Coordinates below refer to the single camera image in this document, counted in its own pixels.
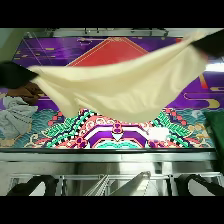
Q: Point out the cream T-shirt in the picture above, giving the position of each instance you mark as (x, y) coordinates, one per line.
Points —
(133, 86)

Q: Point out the brown garment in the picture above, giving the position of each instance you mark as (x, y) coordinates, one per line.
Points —
(25, 91)

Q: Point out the grey garment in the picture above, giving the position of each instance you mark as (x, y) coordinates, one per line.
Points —
(15, 116)

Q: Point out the green garment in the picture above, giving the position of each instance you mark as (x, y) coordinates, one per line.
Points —
(216, 130)

